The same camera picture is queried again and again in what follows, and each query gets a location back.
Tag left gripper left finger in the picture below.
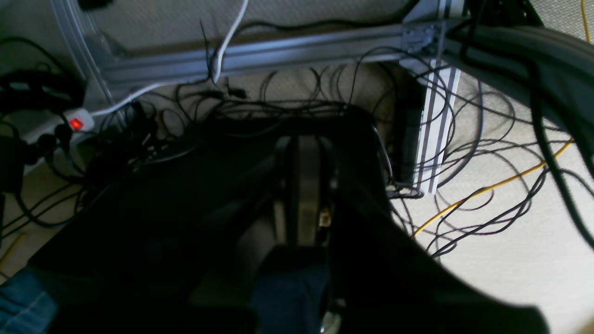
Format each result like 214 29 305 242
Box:
28 135 291 334

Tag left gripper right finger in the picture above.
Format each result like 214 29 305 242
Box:
318 135 549 334

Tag white power strip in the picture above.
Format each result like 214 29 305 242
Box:
15 109 96 144

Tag tangled black cables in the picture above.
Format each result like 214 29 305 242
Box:
0 19 594 260

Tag white cable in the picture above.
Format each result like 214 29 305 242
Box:
91 0 250 117

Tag yellow cable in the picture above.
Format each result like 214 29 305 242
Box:
412 0 591 238

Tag aluminium frame rail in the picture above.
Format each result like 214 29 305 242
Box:
51 0 465 194

